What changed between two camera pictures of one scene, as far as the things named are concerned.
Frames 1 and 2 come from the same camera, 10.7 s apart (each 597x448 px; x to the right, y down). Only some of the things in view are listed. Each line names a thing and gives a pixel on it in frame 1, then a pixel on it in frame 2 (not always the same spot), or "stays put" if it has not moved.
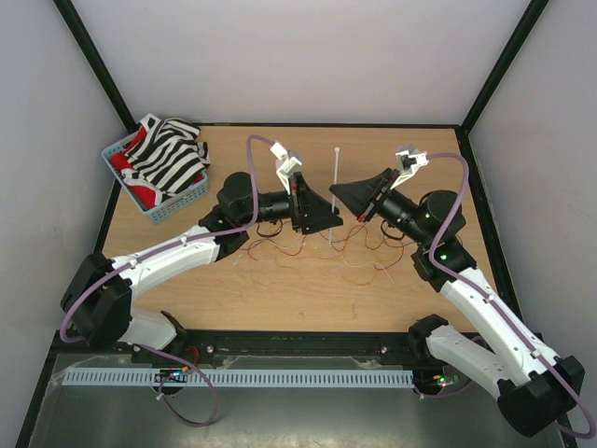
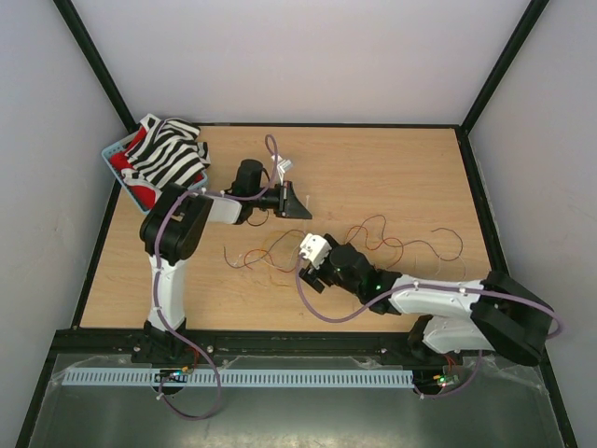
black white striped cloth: x=167 y=155 stays put
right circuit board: x=445 y=380 stays put
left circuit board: x=171 y=376 stays put
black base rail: x=259 y=350 stays put
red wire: x=334 y=242 → x=292 y=270
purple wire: x=331 y=240 → x=389 y=237
